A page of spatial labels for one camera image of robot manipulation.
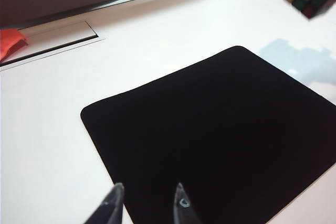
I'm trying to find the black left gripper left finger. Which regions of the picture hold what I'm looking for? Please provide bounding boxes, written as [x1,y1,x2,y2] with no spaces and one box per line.
[83,182,125,224]

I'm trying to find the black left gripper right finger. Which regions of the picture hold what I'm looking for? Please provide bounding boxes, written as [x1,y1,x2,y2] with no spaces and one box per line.
[173,182,202,224]

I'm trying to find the black mouse pad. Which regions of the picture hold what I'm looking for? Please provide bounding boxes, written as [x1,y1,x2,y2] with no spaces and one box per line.
[80,45,336,224]

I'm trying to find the orange cloth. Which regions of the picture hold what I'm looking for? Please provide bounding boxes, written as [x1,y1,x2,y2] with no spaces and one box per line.
[0,28,29,62]

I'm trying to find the white desk cable cover flap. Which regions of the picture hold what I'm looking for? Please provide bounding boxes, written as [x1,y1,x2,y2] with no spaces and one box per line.
[0,19,106,72]

